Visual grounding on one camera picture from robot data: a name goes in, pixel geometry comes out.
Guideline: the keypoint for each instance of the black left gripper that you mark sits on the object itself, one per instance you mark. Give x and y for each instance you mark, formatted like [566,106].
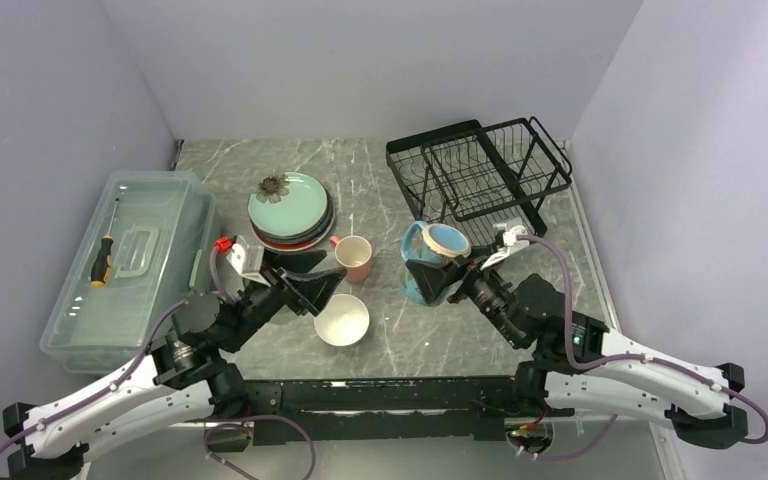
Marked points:
[313,289]

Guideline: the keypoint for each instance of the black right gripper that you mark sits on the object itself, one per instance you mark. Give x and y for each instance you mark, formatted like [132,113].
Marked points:
[433,278]

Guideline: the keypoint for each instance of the blue mug orange inside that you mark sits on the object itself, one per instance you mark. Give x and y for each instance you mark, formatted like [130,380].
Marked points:
[434,243]

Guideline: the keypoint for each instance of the pink mug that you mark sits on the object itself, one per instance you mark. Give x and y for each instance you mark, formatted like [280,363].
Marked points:
[353,253]

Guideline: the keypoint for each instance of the white bowl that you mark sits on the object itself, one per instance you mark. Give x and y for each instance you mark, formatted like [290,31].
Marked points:
[343,322]

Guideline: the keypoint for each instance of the light blue flower plate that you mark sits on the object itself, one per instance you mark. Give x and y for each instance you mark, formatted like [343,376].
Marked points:
[287,204]

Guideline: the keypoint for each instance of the black wire dish rack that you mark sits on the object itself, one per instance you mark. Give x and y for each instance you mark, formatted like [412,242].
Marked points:
[473,177]

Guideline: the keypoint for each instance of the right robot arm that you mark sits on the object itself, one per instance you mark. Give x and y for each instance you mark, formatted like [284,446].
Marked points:
[581,363]

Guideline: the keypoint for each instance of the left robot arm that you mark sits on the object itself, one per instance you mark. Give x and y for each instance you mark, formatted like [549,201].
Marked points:
[181,365]

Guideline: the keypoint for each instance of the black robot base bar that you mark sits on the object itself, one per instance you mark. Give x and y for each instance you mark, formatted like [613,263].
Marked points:
[482,408]

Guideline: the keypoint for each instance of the red rimmed bottom plate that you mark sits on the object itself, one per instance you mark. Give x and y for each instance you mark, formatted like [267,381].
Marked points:
[291,246]

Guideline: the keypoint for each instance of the dark teal plate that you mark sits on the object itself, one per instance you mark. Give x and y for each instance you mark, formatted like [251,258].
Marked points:
[307,236]

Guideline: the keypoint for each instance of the clear plastic storage box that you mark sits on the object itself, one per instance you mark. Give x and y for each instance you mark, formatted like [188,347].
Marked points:
[163,233]

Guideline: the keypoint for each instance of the yellow black screwdriver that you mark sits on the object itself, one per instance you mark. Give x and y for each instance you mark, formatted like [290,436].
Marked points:
[102,264]

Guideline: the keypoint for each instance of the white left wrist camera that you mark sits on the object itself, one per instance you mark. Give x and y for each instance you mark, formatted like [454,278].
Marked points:
[245,258]

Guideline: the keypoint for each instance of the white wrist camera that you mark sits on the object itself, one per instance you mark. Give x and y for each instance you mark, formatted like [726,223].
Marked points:
[245,258]
[507,242]

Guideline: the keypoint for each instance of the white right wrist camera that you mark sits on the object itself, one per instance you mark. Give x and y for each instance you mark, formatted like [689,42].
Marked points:
[507,242]

